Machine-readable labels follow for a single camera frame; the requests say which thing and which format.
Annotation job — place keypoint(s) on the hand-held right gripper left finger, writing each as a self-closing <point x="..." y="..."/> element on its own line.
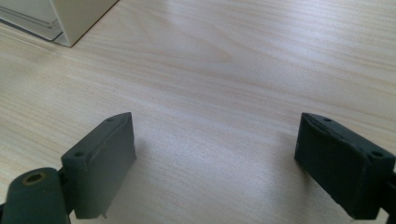
<point x="99" y="165"/>

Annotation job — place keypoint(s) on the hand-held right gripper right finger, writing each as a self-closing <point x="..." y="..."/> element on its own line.
<point x="339" y="165"/>

